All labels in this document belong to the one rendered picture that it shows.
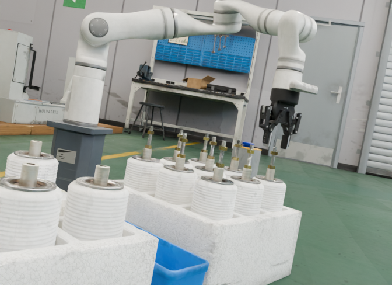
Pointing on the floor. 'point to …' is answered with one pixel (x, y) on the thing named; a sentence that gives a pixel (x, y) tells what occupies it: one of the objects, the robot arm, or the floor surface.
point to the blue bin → (176, 264)
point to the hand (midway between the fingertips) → (276, 142)
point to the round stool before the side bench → (147, 118)
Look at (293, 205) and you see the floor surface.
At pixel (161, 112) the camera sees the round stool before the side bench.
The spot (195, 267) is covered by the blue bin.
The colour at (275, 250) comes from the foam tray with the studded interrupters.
